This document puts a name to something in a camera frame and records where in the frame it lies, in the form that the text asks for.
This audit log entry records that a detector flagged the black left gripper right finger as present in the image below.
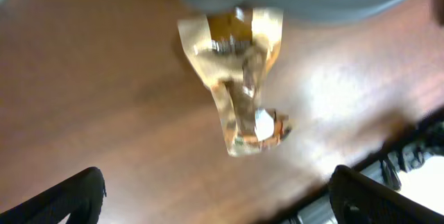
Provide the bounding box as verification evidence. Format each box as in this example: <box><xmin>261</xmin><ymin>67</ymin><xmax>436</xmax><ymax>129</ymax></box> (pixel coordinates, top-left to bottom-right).
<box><xmin>329</xmin><ymin>165</ymin><xmax>443</xmax><ymax>224</ymax></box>

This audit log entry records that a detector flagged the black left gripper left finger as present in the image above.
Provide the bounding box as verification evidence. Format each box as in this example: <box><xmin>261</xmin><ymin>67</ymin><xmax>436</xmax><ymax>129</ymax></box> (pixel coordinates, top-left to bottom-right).
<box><xmin>1</xmin><ymin>166</ymin><xmax>106</xmax><ymax>224</ymax></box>

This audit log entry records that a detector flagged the beige brown snack pouch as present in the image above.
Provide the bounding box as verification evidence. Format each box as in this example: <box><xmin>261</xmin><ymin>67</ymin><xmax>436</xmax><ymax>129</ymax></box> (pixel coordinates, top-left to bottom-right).
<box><xmin>178</xmin><ymin>8</ymin><xmax>292</xmax><ymax>157</ymax></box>

